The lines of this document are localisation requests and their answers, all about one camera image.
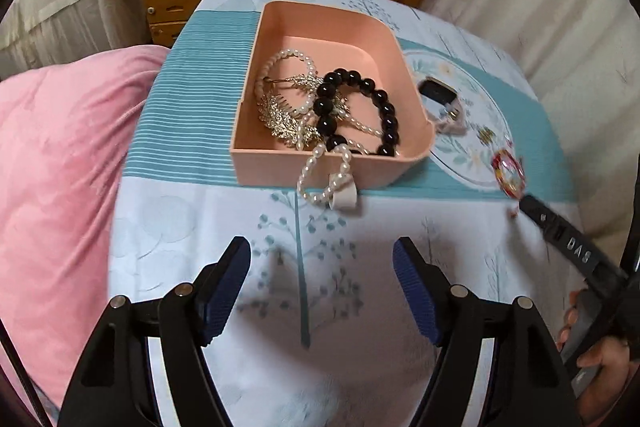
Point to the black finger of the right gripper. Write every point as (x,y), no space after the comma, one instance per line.
(599,272)

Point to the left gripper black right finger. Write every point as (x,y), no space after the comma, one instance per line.
(527,383)

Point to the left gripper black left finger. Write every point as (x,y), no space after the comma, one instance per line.
(112,384)

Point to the right hand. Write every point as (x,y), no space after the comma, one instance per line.
(617,360)

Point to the patterned white teal tablecloth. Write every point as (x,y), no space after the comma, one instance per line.
(321,334)

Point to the pink blanket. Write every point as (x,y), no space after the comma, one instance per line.
(65,135)

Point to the white floral curtain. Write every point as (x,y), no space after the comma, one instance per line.
(581,57)

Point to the pink plastic tray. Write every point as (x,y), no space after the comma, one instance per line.
(387,131)

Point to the silver leaf hair comb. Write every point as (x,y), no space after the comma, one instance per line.
(300,111)

